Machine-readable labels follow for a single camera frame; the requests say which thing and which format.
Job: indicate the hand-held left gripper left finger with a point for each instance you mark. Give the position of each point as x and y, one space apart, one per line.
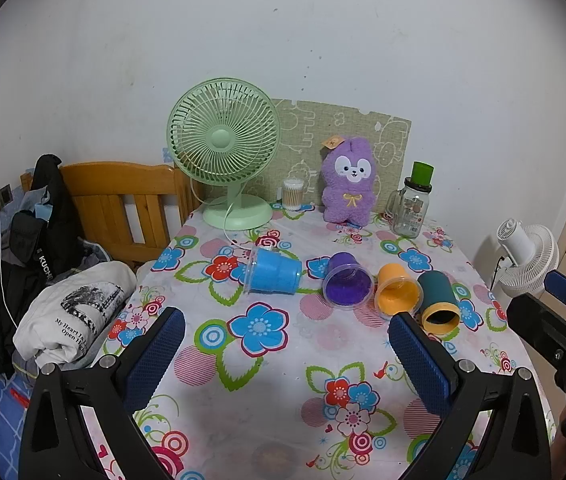
155 357

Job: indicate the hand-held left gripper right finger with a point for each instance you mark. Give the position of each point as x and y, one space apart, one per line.
420 360

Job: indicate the orange plastic cup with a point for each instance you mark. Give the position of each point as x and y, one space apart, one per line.
395 297

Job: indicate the dark teal cup yellow rim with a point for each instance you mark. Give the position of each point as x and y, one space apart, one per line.
438 291

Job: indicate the purple plastic cup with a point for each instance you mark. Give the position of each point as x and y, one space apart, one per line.
345 285

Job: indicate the blue plastic cup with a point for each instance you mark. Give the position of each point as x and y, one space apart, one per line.
278 270

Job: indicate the white desk fan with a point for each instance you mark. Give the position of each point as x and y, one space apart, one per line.
528 260

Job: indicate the folded white printed shirt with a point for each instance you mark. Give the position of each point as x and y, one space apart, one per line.
63 321

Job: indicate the floral tablecloth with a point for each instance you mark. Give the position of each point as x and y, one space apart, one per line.
273 360

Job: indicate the glass jar mug green lid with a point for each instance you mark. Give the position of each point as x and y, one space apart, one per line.
410 216

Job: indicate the black jacket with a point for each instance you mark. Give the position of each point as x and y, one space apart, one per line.
48 230

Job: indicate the purple plush toy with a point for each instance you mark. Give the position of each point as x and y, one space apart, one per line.
348 195

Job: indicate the wooden chair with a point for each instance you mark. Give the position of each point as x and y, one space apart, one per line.
113 180

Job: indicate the cotton swab container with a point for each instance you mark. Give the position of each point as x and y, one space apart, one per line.
293 196

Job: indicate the green desk fan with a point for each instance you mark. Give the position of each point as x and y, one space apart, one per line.
223 140

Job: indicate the beige animal print foam board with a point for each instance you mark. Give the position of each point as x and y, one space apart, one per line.
308 125

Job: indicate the wall socket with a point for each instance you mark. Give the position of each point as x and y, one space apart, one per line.
5 195

